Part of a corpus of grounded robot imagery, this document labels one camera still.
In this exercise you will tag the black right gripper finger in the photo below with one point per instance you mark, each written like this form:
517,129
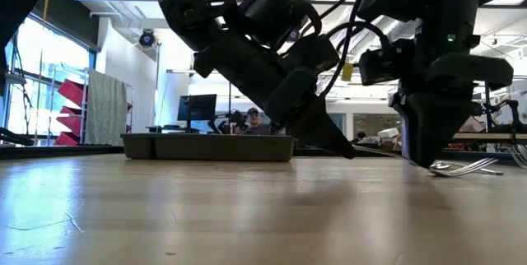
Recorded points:
453,104
413,125

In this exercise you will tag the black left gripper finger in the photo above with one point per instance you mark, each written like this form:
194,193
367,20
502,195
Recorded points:
313,121

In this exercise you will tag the grey cutlery tray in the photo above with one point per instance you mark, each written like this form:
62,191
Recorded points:
206,147

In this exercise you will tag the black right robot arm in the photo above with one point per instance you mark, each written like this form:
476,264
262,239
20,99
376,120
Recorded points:
432,1

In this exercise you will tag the black background robot arm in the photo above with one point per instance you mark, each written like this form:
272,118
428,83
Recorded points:
510,112
234,117

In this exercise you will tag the white cardboard box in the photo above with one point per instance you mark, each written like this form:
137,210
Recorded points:
389,132

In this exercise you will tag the wooden workbench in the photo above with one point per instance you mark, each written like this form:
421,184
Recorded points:
494,136

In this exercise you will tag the person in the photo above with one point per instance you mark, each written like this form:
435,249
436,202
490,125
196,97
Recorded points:
253,119

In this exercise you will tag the yellow hanging tag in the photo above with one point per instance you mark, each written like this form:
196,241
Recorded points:
347,71

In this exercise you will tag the black computer monitor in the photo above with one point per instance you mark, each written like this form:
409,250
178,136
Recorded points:
197,108

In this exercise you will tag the grey hanging cloth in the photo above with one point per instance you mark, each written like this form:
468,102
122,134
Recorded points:
107,108

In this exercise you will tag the red storage bin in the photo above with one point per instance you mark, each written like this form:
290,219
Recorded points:
72,92
70,125
68,139

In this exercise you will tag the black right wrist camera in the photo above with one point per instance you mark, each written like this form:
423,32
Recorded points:
383,65

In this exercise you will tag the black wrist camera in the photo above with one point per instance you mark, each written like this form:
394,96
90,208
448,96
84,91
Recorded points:
315,53
383,65

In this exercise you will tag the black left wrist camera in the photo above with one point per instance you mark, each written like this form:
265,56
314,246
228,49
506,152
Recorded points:
315,53

